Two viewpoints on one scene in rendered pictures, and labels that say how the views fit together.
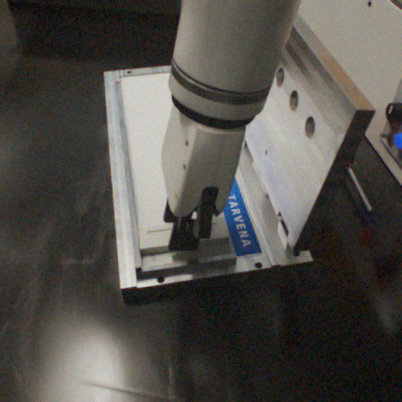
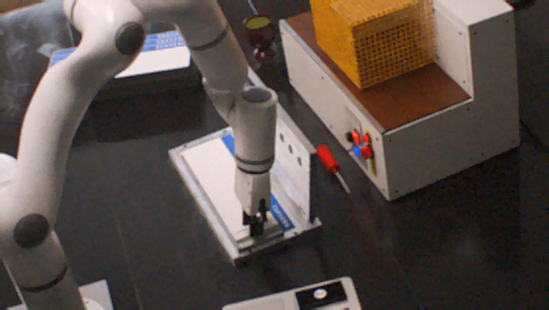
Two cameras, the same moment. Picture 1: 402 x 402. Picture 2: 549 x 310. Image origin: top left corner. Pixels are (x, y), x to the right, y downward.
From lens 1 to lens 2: 1.86 m
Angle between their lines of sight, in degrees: 9
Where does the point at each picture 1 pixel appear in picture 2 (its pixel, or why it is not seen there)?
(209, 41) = (248, 146)
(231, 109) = (262, 166)
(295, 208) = (304, 200)
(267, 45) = (269, 142)
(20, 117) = (126, 195)
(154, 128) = (218, 180)
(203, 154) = (256, 185)
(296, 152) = (298, 174)
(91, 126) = (174, 188)
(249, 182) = (281, 195)
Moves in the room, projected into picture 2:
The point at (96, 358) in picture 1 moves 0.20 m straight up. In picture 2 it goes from (231, 288) to (213, 218)
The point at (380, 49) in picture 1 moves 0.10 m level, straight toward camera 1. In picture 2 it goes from (335, 102) to (329, 129)
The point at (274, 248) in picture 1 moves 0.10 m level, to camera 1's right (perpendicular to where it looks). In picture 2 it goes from (301, 223) to (345, 211)
